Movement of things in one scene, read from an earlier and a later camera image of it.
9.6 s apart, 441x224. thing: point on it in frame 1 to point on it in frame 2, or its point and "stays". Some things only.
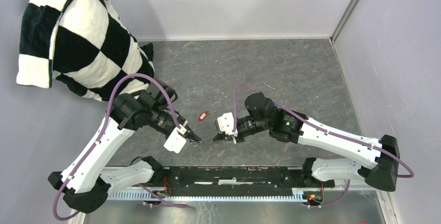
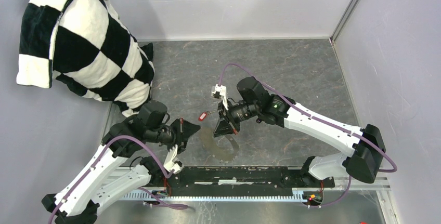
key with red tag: x=203 y=115 stays
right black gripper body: x=247 y=126 to x=236 y=114
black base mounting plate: x=235 y=179 stays
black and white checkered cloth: x=72 y=34 stays
